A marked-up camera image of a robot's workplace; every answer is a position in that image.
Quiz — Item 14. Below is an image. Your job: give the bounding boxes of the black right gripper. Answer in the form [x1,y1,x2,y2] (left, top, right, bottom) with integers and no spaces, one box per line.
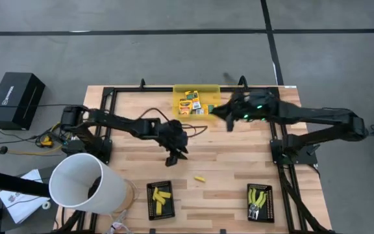
[211,90,274,122]

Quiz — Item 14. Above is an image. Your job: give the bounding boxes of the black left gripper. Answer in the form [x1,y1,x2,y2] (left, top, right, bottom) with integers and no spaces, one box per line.
[160,119,190,167]

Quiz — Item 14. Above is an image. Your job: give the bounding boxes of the yellow-green handled pliers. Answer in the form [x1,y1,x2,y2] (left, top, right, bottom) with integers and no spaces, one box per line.
[247,187,258,220]
[253,190,268,220]

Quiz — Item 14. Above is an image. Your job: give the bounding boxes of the yellow translucent plastic bin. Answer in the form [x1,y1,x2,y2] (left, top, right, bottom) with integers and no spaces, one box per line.
[172,84,223,121]

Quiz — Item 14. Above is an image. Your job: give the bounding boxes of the black mesh plastic tray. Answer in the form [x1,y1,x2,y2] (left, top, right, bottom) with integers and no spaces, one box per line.
[246,183,275,224]
[147,181,175,222]

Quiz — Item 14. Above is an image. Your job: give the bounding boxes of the round cork mat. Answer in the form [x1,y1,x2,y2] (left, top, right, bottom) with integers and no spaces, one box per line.
[121,178,136,213]

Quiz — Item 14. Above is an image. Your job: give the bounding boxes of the white printed paper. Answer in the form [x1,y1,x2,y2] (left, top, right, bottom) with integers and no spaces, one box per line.
[0,168,52,225]

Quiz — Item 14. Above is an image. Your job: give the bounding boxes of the black bar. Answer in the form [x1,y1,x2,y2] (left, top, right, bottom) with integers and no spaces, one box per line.
[0,168,51,198]

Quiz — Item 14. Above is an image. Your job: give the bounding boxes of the black cardboard box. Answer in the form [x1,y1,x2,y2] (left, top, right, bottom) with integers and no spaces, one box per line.
[0,71,47,131]

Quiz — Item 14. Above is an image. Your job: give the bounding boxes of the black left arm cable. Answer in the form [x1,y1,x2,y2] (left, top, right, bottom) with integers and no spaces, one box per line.
[138,107,209,138]

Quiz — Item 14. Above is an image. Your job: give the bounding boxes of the black metal table frame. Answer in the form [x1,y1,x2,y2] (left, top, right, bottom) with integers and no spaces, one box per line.
[96,85,337,234]

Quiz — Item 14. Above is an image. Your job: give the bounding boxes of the white pink cable bundle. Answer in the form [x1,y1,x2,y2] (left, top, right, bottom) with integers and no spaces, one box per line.
[107,210,130,234]

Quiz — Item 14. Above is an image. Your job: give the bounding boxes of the thin black floor cable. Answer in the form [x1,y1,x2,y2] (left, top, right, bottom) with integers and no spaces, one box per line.
[0,103,69,108]

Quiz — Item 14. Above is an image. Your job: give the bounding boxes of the yellow cable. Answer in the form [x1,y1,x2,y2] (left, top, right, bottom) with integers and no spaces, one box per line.
[6,120,74,156]

